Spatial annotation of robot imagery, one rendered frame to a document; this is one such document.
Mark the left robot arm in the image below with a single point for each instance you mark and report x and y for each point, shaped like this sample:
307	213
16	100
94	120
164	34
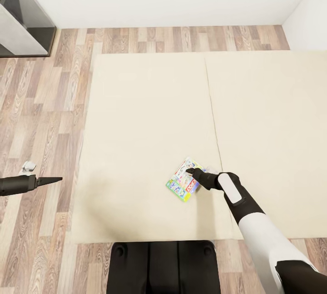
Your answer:
25	181

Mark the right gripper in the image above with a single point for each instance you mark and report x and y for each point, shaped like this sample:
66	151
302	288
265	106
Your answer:
200	176

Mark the board game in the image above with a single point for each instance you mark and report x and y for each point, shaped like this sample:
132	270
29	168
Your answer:
182	183

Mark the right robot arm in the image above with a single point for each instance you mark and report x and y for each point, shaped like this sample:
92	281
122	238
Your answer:
281	267

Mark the bed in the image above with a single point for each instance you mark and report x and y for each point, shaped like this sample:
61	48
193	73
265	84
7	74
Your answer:
260	115

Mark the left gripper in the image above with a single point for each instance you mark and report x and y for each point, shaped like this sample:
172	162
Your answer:
23	184

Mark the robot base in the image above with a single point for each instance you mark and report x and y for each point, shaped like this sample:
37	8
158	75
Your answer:
163	267

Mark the desk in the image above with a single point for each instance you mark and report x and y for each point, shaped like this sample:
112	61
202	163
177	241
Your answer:
25	29

